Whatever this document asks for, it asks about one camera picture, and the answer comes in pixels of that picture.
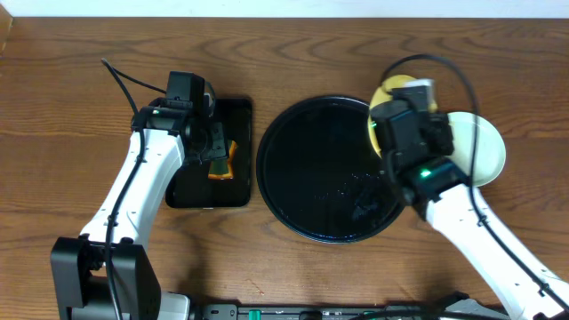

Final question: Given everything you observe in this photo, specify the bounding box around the yellow plate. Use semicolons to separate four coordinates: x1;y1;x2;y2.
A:
367;75;438;156

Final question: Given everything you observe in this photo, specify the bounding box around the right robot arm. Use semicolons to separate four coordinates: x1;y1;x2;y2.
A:
368;98;568;319

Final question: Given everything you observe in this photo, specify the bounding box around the black round tray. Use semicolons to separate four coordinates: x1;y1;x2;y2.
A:
256;95;404;244

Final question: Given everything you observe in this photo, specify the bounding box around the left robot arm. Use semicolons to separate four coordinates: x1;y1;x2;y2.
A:
50;99;229;319

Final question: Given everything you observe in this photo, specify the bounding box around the black rectangular tray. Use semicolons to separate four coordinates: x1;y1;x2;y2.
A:
165;98;252;208

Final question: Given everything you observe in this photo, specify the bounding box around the orange sponge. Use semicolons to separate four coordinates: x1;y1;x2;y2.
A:
208;140;238;180

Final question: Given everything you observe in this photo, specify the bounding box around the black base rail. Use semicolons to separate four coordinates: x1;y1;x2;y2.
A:
146;291;508;320

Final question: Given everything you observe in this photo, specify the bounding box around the light green plate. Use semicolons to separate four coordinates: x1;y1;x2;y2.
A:
448;112;507;187

